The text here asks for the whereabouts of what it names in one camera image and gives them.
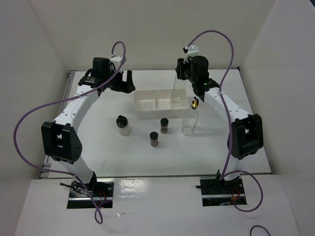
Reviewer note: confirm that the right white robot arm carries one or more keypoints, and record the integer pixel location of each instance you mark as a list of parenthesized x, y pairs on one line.
[(245, 130)]

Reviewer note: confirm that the front spice jar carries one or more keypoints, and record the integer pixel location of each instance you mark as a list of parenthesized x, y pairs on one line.
[(154, 139)]

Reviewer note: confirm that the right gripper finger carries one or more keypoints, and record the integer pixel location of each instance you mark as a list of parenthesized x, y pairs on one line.
[(182, 61), (180, 71)]

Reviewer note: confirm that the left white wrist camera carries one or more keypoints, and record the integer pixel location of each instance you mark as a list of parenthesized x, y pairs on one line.
[(117, 61)]

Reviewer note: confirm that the white divided organizer tray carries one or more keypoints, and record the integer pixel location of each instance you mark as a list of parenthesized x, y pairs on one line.
[(154, 104)]

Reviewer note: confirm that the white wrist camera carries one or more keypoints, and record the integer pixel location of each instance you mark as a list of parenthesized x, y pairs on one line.
[(190, 51), (117, 61)]

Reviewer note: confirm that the spice jar near tray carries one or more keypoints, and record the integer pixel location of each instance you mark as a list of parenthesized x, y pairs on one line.
[(164, 125)]

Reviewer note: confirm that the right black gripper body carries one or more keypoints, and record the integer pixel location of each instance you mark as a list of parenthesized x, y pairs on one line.
[(191, 77)]

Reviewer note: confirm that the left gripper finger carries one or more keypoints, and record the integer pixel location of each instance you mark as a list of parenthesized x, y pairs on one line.
[(119, 78), (129, 82)]

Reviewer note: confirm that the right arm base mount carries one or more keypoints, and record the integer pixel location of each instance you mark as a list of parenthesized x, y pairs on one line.
[(216, 193)]

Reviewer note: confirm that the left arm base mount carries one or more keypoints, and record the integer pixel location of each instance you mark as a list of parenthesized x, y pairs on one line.
[(79, 198)]

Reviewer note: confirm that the white salt shaker black cap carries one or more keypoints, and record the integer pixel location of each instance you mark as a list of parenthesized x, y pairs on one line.
[(123, 125)]

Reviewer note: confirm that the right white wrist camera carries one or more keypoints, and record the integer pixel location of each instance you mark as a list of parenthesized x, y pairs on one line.
[(190, 51)]

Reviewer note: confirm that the glass oil bottle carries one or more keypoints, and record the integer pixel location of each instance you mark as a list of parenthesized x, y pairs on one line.
[(190, 118), (179, 89)]

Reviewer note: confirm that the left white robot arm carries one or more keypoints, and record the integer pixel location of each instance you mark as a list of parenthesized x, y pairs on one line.
[(60, 139)]

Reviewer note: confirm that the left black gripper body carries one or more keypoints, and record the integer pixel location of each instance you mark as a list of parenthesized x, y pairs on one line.
[(112, 84)]

